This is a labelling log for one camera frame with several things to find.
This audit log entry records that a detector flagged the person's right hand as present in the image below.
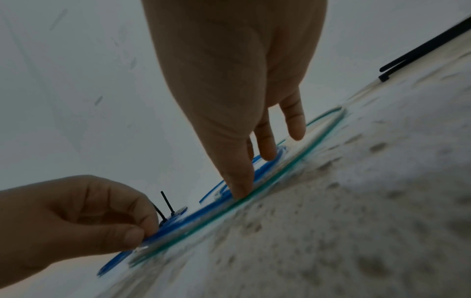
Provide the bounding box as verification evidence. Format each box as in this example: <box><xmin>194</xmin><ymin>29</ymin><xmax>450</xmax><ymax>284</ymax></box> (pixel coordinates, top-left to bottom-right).
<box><xmin>141</xmin><ymin>0</ymin><xmax>328</xmax><ymax>200</ymax></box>

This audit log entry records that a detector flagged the person's left hand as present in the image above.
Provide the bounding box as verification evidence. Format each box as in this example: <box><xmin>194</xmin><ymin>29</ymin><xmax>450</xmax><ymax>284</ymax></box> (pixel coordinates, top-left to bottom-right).
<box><xmin>0</xmin><ymin>174</ymin><xmax>159</xmax><ymax>287</ymax></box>

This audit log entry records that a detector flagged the short black zip tie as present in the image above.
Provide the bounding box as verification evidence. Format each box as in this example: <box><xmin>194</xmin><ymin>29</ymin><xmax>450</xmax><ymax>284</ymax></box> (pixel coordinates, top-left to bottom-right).
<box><xmin>154</xmin><ymin>190</ymin><xmax>177</xmax><ymax>228</ymax></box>

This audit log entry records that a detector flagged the blue cable coil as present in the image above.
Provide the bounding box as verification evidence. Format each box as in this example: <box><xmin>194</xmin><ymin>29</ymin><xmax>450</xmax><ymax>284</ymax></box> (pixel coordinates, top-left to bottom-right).
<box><xmin>97</xmin><ymin>145</ymin><xmax>288</xmax><ymax>277</ymax></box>

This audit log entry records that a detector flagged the white zip tie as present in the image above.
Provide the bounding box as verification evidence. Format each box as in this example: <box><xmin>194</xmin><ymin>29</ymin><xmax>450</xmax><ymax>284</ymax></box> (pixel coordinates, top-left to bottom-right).
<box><xmin>346</xmin><ymin>79</ymin><xmax>383</xmax><ymax>103</ymax></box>

